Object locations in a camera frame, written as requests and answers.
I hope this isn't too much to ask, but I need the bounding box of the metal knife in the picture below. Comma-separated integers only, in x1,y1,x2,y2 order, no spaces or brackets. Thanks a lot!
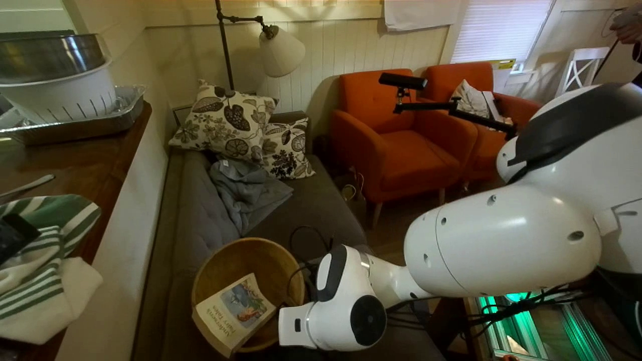
0,172,57,200

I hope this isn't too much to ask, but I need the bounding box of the white folded cloth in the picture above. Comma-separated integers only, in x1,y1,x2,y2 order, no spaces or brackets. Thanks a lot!
0,258,107,347

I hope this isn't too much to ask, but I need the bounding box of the green striped towel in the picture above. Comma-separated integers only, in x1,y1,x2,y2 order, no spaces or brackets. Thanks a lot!
0,194,102,324

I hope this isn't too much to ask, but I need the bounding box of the white cushion on armchair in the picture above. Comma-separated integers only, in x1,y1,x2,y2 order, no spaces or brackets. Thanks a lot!
450,78,513,126

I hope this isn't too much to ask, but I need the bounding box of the fairy tales paperback book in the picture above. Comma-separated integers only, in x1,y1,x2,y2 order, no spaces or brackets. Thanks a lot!
191,272,279,356

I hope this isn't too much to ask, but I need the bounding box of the black camera on tripod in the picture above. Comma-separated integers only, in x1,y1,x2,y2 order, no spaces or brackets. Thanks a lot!
377,70,519,138

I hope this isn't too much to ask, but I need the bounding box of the white hanging sheet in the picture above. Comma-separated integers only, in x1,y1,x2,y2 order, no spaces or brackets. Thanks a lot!
381,0,463,34

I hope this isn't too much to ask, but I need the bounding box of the person in black clothes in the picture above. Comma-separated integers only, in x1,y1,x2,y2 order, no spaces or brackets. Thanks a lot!
608,7,642,48

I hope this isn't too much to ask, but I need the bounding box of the orange armchair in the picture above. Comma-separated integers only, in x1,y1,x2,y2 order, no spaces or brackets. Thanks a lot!
419,60,545,186
329,69,479,206

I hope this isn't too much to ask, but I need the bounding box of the floor lamp with white shade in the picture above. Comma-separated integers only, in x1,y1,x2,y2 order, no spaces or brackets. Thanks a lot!
213,0,308,93

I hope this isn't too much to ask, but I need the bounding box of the white window blind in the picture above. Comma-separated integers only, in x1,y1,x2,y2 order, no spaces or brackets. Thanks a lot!
450,0,558,66

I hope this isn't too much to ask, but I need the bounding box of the grey-brown tufted sofa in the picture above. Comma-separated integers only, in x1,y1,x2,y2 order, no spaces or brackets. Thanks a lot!
133,107,444,361

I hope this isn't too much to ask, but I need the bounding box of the large floral pillow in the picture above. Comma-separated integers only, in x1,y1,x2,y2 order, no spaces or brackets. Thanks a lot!
166,78,279,164

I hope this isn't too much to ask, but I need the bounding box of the large metal bowl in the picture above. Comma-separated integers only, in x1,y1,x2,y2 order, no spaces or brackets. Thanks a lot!
0,31,111,87

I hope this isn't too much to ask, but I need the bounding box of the light grey crumpled cloth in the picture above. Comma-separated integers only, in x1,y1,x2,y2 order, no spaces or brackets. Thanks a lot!
209,157,296,237

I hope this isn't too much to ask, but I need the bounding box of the dark wooden counter top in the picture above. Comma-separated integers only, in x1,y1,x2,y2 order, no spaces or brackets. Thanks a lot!
0,98,155,361

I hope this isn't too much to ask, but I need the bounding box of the white wooden chair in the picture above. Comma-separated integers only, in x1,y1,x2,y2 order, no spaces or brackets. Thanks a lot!
558,46,608,96

